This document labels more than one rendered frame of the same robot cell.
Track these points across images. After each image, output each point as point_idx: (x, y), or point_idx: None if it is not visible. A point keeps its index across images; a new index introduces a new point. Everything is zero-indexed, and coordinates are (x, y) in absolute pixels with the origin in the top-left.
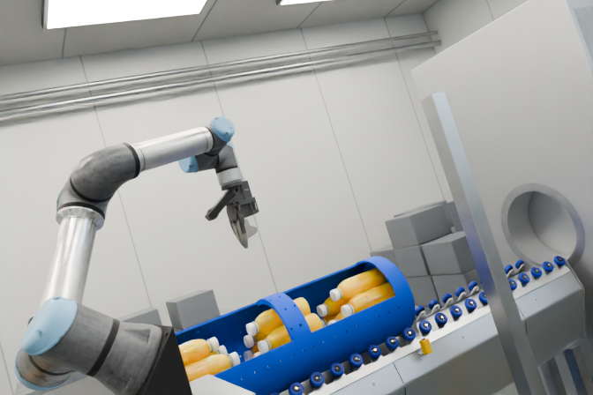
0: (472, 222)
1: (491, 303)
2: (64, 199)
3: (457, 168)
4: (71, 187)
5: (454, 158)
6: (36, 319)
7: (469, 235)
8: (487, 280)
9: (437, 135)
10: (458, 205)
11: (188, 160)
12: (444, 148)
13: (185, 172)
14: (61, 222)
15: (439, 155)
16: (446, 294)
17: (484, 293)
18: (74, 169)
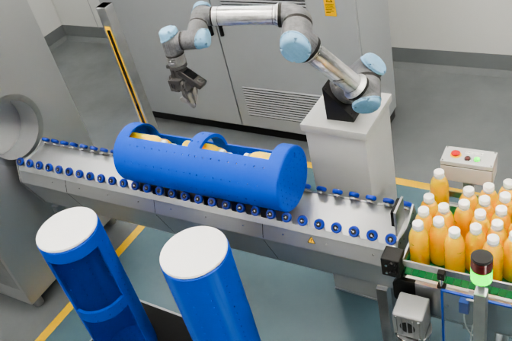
0: (139, 80)
1: (152, 125)
2: (315, 34)
3: (129, 49)
4: (312, 26)
5: (126, 43)
6: (376, 62)
7: (138, 90)
8: (148, 112)
9: (116, 30)
10: (131, 73)
11: (210, 35)
12: (121, 38)
13: (209, 46)
14: (321, 47)
15: (118, 44)
16: (81, 170)
17: (148, 121)
18: (309, 14)
